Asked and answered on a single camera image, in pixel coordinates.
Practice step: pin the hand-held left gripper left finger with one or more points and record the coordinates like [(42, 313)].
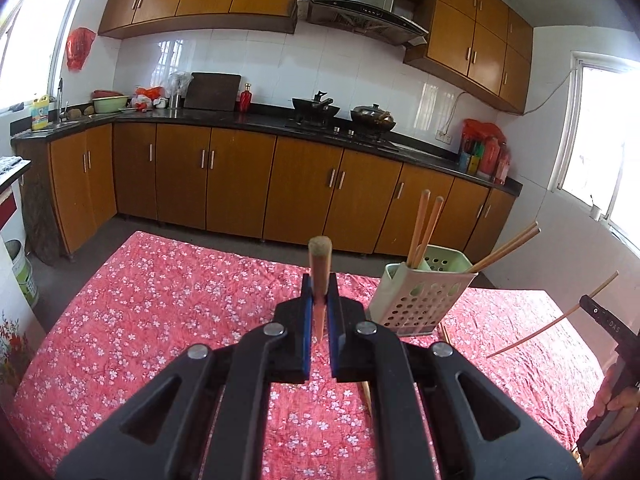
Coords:
[(306, 340)]

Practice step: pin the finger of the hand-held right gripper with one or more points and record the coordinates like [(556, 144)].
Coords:
[(610, 322)]

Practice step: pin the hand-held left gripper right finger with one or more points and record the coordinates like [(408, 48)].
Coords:
[(336, 340)]

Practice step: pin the wooden chopstick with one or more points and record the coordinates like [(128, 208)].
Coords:
[(431, 227), (367, 395), (515, 247), (550, 324), (445, 334), (320, 270), (420, 225), (510, 242)]

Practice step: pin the perforated plastic chopstick holder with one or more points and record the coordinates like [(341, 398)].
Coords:
[(415, 305)]

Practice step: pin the person's right hand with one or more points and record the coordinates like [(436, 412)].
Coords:
[(610, 397)]

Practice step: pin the white cup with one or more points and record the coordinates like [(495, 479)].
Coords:
[(595, 212)]

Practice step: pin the red floral tablecloth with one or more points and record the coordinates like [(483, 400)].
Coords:
[(150, 310)]

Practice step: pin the wooden base cabinets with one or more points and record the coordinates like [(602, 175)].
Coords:
[(235, 180)]

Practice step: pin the barred window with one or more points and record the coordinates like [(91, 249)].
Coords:
[(600, 135)]

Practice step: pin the gas stove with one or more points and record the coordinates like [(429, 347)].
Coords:
[(345, 132)]

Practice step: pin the colourful seasoning boxes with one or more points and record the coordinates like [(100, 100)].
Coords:
[(470, 159)]

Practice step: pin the black kitchen countertop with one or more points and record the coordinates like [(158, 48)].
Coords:
[(260, 121)]

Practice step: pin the black pot with lid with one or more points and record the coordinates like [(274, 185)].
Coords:
[(372, 116)]

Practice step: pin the black wok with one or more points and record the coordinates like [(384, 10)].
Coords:
[(315, 107)]

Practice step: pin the red plastic bag over bottles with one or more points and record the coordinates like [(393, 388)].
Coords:
[(480, 127)]

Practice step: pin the small red bottle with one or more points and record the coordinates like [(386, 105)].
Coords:
[(245, 100)]

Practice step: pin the dark cutting board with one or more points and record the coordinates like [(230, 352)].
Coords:
[(212, 92)]

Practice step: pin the steel cup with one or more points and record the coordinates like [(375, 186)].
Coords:
[(174, 101)]

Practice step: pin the clear plastic bag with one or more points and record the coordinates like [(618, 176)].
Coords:
[(179, 82)]

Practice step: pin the white bucket with green label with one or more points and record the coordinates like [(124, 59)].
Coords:
[(22, 280)]

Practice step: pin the red and white plastic bag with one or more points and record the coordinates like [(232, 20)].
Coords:
[(149, 94)]

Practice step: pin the white floral print panel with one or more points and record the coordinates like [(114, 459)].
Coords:
[(10, 345)]

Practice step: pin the green basin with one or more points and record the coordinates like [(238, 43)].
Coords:
[(109, 105)]

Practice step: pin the red and white appliance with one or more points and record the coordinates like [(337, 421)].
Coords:
[(7, 210)]

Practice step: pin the sink faucet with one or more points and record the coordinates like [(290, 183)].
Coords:
[(60, 95)]

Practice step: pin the yellow detergent bottle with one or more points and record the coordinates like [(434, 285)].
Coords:
[(40, 116)]

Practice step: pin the hanging red plastic bag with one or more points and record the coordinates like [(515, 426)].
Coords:
[(80, 50)]

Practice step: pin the window beside sink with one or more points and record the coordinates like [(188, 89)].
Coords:
[(30, 35)]

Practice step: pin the wall socket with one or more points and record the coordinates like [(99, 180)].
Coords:
[(443, 135)]

